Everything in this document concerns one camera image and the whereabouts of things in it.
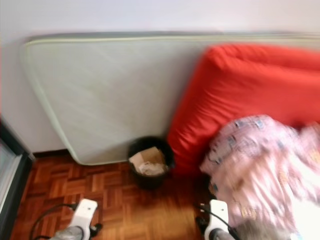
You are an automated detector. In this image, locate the pink cartoon print blanket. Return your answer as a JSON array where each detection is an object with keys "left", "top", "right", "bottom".
[{"left": 200, "top": 115, "right": 320, "bottom": 240}]

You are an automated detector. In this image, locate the black waste bin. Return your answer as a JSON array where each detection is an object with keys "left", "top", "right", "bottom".
[{"left": 127, "top": 136, "right": 176, "bottom": 191}]

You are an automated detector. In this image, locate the crumpled white paper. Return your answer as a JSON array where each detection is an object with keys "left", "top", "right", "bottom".
[{"left": 135, "top": 161, "right": 168, "bottom": 177}]

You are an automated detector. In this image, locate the brown cardboard piece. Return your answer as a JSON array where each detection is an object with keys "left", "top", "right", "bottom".
[{"left": 129, "top": 147, "right": 166, "bottom": 171}]

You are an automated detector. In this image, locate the dark wooden baseboard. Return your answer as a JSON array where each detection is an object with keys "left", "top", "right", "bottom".
[{"left": 32, "top": 149, "right": 71, "bottom": 158}]

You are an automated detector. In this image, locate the black framed glass door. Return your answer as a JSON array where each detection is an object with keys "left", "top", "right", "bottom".
[{"left": 0, "top": 120, "right": 36, "bottom": 240}]

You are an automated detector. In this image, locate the white foam mattress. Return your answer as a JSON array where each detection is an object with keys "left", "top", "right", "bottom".
[{"left": 21, "top": 33, "right": 320, "bottom": 166}]

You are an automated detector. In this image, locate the red folded mattress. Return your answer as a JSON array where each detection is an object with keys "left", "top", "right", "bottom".
[{"left": 167, "top": 43, "right": 320, "bottom": 176}]

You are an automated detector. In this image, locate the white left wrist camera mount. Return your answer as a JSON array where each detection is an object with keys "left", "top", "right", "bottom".
[{"left": 72, "top": 198, "right": 99, "bottom": 231}]

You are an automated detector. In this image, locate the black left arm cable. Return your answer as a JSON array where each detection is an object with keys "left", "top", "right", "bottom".
[{"left": 28, "top": 202, "right": 78, "bottom": 240}]

